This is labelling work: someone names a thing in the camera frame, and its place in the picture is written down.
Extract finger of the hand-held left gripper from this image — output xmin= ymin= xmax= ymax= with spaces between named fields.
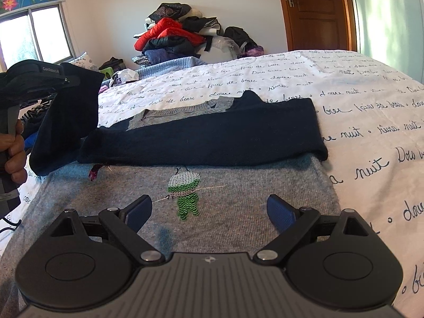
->
xmin=32 ymin=75 xmax=80 ymax=92

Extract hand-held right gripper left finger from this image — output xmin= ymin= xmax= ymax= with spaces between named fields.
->
xmin=50 ymin=195 xmax=166 ymax=266

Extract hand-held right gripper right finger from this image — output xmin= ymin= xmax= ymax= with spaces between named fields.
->
xmin=253 ymin=195 xmax=368 ymax=266

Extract grey sweater with navy sleeves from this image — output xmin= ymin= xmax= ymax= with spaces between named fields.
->
xmin=0 ymin=62 xmax=343 ymax=318

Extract white and black clothes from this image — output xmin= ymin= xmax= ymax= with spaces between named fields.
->
xmin=182 ymin=8 xmax=222 ymax=37

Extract person's left hand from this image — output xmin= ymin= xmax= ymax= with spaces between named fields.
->
xmin=0 ymin=119 xmax=28 ymax=183

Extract floral pillow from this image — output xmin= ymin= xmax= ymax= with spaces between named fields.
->
xmin=68 ymin=52 xmax=100 ymax=72

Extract striped knit cloth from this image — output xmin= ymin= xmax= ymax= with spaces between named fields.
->
xmin=20 ymin=101 xmax=54 ymax=124

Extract green stool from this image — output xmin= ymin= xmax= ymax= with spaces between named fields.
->
xmin=99 ymin=66 xmax=124 ymax=81

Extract window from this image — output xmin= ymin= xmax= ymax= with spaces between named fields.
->
xmin=0 ymin=5 xmax=75 ymax=71

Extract black cloth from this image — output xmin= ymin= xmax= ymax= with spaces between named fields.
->
xmin=99 ymin=57 xmax=125 ymax=71

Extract white plastic bag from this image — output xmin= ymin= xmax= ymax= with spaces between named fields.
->
xmin=113 ymin=69 xmax=140 ymax=86

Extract blue cloth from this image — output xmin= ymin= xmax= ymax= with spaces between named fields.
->
xmin=23 ymin=132 xmax=38 ymax=150

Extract navy jacket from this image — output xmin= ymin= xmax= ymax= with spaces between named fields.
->
xmin=142 ymin=47 xmax=201 ymax=66

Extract light blue knit blanket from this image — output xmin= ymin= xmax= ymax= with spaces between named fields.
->
xmin=137 ymin=56 xmax=206 ymax=81

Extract red puffer jacket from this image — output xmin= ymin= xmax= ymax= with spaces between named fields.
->
xmin=134 ymin=18 xmax=206 ymax=52

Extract black quilted jacket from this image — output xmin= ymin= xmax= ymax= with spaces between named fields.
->
xmin=147 ymin=3 xmax=193 ymax=24

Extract white script print bed sheet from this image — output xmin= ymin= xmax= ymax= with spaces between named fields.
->
xmin=0 ymin=50 xmax=424 ymax=318

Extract clear plastic bag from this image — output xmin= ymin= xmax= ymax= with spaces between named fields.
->
xmin=205 ymin=36 xmax=240 ymax=61

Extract black bag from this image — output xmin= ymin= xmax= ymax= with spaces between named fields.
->
xmin=224 ymin=26 xmax=259 ymax=54

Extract wooden door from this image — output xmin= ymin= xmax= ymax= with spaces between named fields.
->
xmin=275 ymin=0 xmax=357 ymax=53

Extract frosted glass panel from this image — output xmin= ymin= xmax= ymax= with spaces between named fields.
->
xmin=350 ymin=0 xmax=424 ymax=84

